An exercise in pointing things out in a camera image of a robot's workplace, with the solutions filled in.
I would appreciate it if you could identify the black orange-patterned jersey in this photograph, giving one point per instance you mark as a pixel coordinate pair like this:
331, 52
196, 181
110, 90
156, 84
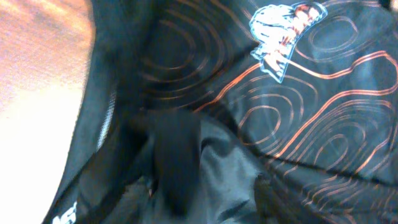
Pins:
236, 112

